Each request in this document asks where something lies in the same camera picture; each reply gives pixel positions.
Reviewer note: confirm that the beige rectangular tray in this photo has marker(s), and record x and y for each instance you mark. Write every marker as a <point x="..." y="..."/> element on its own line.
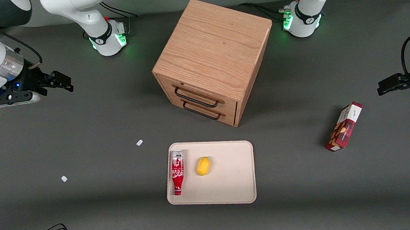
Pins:
<point x="231" y="178"/>

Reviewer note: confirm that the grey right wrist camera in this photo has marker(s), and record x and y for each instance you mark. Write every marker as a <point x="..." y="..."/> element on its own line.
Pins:
<point x="16" y="99"/>

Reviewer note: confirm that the yellow lemon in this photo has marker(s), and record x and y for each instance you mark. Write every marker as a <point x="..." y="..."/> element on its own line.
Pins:
<point x="203" y="166"/>

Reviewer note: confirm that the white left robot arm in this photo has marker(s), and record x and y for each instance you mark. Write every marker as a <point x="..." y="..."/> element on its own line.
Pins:
<point x="304" y="17"/>

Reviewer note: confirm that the wooden drawer cabinet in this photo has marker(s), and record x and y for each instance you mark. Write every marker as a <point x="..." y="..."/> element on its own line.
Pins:
<point x="214" y="45"/>

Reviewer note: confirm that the red cookie box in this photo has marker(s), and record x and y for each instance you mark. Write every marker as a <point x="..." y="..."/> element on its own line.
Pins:
<point x="343" y="128"/>

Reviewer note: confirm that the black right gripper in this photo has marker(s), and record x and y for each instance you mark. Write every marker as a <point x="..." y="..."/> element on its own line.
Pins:
<point x="30" y="80"/>

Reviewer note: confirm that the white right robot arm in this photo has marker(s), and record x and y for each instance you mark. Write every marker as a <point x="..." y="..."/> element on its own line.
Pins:
<point x="101" y="32"/>

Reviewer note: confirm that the red coke bottle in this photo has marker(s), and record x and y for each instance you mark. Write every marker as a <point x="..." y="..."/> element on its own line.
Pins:
<point x="178" y="172"/>

